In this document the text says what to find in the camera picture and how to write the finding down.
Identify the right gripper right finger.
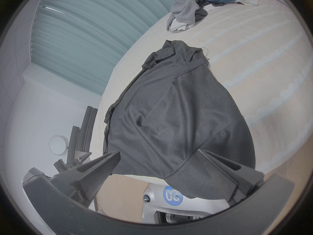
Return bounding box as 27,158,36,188
197,149,264,203

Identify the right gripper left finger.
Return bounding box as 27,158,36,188
52,151,122,206

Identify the black T-shirt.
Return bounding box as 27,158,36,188
103,39,256,201

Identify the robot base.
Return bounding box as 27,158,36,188
88,182,231,224

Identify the bed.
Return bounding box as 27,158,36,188
100,0,313,180

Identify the black chest of drawers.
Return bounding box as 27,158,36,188
67,105,98,154

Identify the blue-green curtain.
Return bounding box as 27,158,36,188
30,6,130,96
40,0,191,51

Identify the black garment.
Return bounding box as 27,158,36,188
192,0,208,24

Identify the grey knitted garment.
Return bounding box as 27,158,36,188
166,0,200,31

